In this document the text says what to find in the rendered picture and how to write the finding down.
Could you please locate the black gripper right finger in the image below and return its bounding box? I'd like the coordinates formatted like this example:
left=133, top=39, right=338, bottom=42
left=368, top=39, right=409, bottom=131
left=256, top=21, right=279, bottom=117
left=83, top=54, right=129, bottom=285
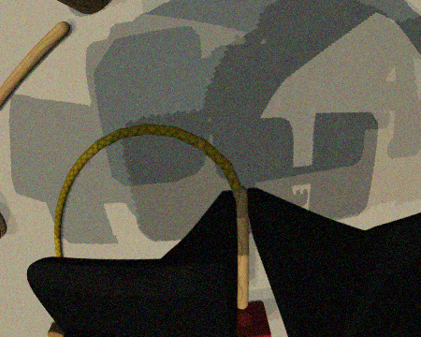
left=247, top=188, right=421, bottom=337

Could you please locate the thin wooden stick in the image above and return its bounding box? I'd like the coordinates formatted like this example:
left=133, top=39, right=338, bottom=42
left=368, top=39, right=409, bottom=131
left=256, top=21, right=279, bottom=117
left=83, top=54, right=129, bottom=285
left=0, top=22, right=71, bottom=109

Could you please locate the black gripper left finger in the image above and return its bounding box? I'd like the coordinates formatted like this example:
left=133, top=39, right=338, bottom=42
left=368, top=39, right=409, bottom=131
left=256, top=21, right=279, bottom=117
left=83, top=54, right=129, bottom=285
left=26, top=191, right=238, bottom=337

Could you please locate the round wooden button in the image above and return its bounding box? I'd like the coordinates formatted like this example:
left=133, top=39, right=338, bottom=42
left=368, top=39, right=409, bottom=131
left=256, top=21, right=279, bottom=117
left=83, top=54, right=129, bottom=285
left=47, top=322, right=65, bottom=337

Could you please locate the red cube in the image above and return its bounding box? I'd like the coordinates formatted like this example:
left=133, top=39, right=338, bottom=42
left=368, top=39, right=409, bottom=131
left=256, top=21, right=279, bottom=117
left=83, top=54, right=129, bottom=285
left=237, top=300, right=271, bottom=337

